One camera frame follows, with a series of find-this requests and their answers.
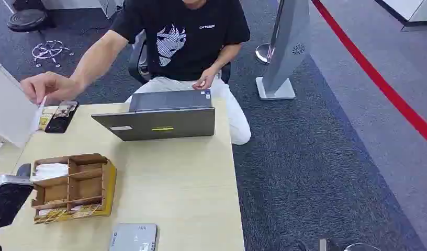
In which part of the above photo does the white platform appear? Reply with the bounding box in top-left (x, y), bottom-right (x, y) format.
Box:
top-left (374, 0), bottom-right (427, 32)

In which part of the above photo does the grey sign stand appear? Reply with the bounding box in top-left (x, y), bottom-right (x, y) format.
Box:
top-left (255, 0), bottom-right (311, 101)

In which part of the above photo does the grey laptop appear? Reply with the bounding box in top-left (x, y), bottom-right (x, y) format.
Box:
top-left (91, 89), bottom-right (216, 142)

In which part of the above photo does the black round stand base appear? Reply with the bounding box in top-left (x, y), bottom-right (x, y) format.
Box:
top-left (6, 0), bottom-right (57, 33)

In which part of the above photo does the person's left hand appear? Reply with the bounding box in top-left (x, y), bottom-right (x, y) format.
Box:
top-left (192, 67), bottom-right (218, 91)

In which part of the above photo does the chrome stanchion base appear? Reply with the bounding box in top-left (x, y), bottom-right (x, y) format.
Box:
top-left (254, 43), bottom-right (276, 65)

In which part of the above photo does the white card stack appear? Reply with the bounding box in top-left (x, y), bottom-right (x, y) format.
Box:
top-left (30, 163), bottom-right (70, 182)

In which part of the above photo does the person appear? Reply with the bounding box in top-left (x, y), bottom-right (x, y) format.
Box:
top-left (110, 0), bottom-right (252, 146)

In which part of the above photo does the white box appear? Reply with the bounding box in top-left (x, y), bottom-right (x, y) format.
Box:
top-left (0, 61), bottom-right (40, 149)

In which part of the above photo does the yellow printed card stack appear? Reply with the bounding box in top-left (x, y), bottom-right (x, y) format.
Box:
top-left (37, 204), bottom-right (103, 219)

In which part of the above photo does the red barrier belt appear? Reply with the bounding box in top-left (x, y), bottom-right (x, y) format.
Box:
top-left (310, 0), bottom-right (427, 150)

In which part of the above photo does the black office chair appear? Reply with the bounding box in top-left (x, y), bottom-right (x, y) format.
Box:
top-left (127, 29), bottom-right (232, 86)

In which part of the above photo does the person's right hand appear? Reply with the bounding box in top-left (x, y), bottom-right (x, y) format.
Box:
top-left (20, 72), bottom-right (83, 105)

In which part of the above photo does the wooden card box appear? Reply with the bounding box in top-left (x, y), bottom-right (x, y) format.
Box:
top-left (30, 153), bottom-right (117, 225)

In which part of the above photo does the white star chair base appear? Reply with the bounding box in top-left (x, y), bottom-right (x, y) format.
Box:
top-left (31, 40), bottom-right (75, 69)

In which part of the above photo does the black smartphone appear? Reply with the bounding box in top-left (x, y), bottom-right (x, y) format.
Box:
top-left (44, 100), bottom-right (80, 134)

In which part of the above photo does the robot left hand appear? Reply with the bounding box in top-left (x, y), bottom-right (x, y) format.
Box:
top-left (16, 163), bottom-right (32, 178)

